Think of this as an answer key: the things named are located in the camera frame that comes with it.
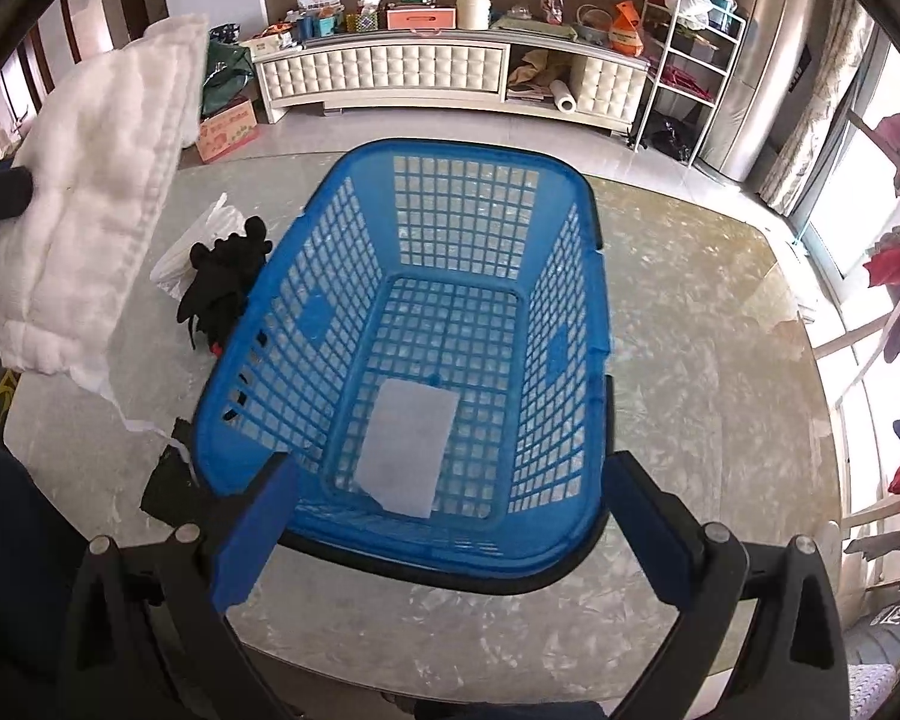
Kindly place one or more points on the black bag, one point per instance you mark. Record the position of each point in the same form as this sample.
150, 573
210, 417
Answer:
667, 136

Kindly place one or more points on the paper towel roll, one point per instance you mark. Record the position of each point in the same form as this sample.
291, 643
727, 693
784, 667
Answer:
564, 101

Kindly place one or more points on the cream tufted TV cabinet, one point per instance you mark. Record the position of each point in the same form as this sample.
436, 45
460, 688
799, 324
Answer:
390, 67

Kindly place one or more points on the black plush toy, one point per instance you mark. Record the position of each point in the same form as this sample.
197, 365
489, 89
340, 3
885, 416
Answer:
225, 285

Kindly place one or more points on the silver standing air conditioner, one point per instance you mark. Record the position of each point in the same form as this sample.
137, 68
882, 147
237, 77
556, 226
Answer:
765, 52

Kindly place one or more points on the patterned curtain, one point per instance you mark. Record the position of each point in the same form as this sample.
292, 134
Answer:
825, 105

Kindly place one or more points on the white paper sheet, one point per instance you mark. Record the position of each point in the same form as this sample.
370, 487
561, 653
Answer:
409, 450

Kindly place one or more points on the blue plastic basket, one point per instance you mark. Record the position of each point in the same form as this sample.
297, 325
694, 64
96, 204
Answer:
450, 555

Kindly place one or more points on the pink printed cardboard box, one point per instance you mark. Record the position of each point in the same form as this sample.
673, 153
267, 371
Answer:
229, 131

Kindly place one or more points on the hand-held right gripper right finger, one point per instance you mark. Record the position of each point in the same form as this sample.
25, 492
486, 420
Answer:
645, 532

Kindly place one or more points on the orange bag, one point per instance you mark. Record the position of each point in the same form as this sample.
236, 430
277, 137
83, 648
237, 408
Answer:
625, 28

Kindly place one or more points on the white metal shelf rack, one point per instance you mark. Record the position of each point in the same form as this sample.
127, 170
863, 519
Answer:
720, 52

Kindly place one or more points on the white quilted towel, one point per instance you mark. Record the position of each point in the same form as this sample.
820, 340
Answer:
97, 187

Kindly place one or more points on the white bag on rack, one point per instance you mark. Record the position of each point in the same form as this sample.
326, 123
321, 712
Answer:
688, 9

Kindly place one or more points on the red and white box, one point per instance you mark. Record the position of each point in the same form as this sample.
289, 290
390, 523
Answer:
319, 0

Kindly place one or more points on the red cloth on rack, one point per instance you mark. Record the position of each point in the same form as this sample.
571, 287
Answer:
684, 82

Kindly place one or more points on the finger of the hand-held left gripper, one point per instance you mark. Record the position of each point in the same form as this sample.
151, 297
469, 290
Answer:
0, 193

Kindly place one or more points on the black cloth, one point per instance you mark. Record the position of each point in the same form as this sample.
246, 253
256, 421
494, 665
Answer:
166, 489

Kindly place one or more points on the white plastic bag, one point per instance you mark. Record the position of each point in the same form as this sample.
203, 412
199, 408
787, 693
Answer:
171, 264

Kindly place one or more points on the wooden clothes rack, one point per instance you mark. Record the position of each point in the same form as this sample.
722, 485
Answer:
862, 337

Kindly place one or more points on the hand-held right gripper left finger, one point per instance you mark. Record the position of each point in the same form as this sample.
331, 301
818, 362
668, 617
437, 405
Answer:
255, 532

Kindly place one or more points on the green bag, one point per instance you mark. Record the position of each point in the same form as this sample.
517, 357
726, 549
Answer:
221, 75

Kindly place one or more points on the pink drawer box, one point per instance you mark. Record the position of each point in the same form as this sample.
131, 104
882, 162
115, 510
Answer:
418, 19

